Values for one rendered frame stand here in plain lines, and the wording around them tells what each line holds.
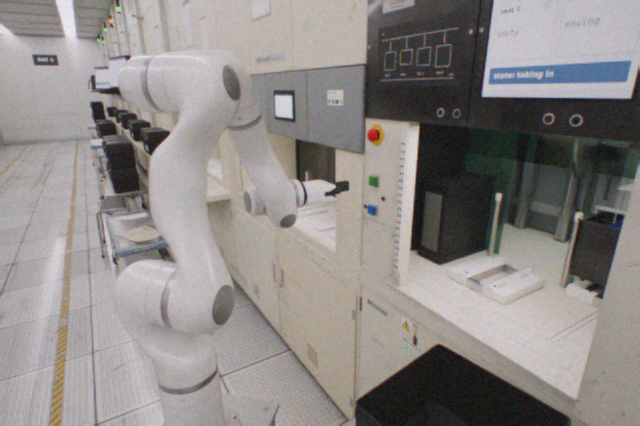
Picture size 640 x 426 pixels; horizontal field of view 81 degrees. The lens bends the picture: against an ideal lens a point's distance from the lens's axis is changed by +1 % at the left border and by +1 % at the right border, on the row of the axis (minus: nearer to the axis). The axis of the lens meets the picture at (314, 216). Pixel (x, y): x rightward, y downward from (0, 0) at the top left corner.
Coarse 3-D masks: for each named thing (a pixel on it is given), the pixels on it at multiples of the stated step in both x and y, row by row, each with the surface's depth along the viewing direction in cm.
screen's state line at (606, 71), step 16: (560, 64) 70; (576, 64) 68; (592, 64) 66; (608, 64) 64; (624, 64) 62; (496, 80) 81; (512, 80) 78; (528, 80) 76; (544, 80) 73; (560, 80) 71; (576, 80) 68; (592, 80) 66; (608, 80) 64; (624, 80) 62
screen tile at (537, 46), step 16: (528, 0) 73; (512, 16) 76; (528, 16) 74; (544, 16) 71; (496, 32) 80; (544, 32) 72; (496, 48) 80; (512, 48) 77; (528, 48) 75; (544, 48) 72
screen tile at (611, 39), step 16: (576, 0) 66; (592, 0) 64; (608, 0) 62; (624, 0) 61; (576, 16) 67; (624, 16) 61; (560, 32) 69; (576, 32) 67; (592, 32) 65; (608, 32) 63; (624, 32) 61; (560, 48) 70; (576, 48) 68; (592, 48) 65; (608, 48) 64; (624, 48) 62
